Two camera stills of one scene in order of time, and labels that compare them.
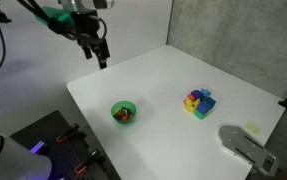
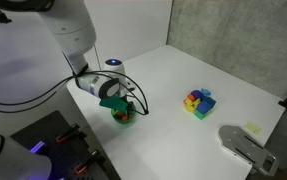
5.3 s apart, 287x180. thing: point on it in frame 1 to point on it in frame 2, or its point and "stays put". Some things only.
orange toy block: x=190 y=97 stays put
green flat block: x=200 y=115 stays put
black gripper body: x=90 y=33 to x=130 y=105
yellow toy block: x=190 y=105 stays put
